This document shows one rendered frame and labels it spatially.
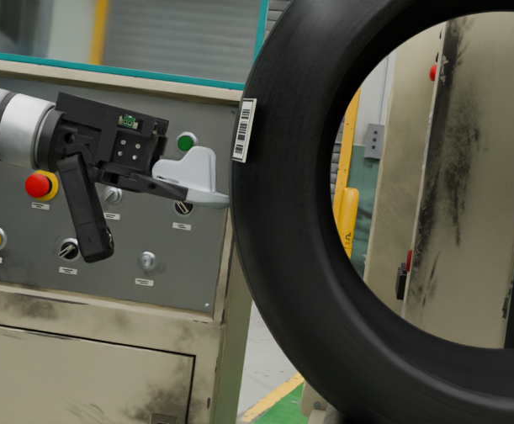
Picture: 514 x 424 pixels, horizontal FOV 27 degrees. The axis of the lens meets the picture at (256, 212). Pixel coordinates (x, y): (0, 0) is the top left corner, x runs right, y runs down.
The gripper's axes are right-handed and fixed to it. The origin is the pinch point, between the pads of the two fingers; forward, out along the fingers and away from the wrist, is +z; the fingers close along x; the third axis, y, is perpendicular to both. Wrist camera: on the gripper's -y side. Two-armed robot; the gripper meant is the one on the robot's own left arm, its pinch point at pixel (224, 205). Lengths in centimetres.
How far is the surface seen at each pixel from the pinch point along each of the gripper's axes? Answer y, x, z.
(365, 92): 77, 904, -22
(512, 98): 20.7, 24.9, 28.1
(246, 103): 10.6, -10.0, 1.0
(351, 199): -23, 841, -7
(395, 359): -8.6, -12.4, 20.7
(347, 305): -5.0, -12.4, 15.2
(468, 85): 20.9, 24.9, 22.5
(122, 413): -40, 55, -15
